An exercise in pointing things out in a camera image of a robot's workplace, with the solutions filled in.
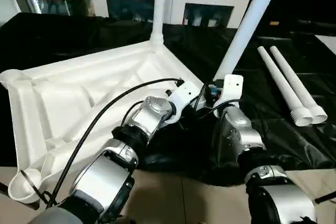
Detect white plastic table leg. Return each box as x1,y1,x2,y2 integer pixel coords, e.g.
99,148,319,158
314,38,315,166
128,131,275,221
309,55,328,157
269,45,328,125
256,46,313,127
212,0,286,84
150,0,169,47

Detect white plastic table top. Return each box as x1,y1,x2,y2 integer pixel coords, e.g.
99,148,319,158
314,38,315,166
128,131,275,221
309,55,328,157
0,40,206,204

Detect black folding stand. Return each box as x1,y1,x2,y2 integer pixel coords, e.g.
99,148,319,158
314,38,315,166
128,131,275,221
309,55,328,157
314,191,336,204

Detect black work mat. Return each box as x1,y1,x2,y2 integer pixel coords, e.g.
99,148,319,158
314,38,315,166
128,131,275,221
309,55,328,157
0,13,336,185

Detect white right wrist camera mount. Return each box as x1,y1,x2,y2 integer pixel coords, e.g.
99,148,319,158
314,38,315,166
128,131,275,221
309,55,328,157
210,74,244,113

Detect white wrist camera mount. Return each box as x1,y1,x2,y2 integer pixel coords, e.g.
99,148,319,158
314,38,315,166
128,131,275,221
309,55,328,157
210,74,244,113
166,80,204,124

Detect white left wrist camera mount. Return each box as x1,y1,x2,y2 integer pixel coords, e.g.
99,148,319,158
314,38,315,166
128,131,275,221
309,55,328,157
166,80,204,124

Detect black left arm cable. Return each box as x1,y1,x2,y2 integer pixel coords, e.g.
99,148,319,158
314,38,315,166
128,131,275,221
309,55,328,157
21,77,185,209

